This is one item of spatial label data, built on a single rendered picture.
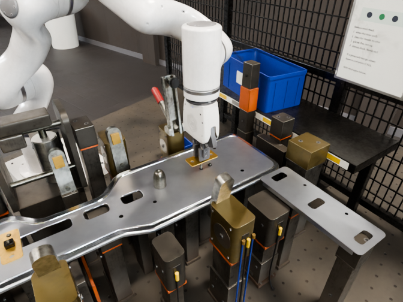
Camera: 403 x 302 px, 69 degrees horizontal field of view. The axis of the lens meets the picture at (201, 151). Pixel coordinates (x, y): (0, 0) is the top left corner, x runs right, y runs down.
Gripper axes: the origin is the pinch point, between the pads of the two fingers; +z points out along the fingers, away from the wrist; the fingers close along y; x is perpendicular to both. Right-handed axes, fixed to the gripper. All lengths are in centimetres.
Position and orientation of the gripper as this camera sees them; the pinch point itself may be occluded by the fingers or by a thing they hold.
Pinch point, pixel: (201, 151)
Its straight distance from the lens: 78.1
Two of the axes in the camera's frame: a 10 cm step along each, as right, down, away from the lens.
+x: 8.3, -3.1, 4.6
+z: 0.0, 8.3, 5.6
